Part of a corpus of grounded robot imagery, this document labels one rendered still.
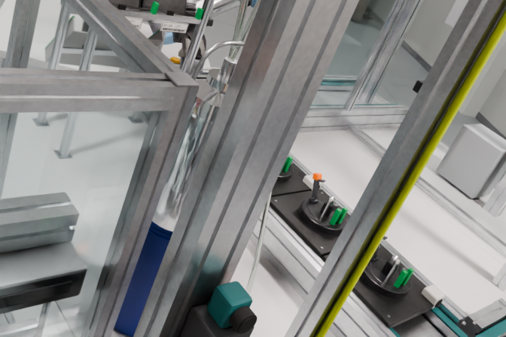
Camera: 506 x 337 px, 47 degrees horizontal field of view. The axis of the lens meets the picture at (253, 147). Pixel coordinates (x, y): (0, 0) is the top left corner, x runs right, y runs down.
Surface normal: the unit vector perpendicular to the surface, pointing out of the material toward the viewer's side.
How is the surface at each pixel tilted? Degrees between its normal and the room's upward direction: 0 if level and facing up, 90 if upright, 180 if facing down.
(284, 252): 90
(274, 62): 90
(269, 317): 0
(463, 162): 90
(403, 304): 0
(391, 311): 0
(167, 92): 90
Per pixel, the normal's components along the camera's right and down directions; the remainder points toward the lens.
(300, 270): -0.73, 0.05
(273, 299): 0.35, -0.83
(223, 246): 0.59, 0.56
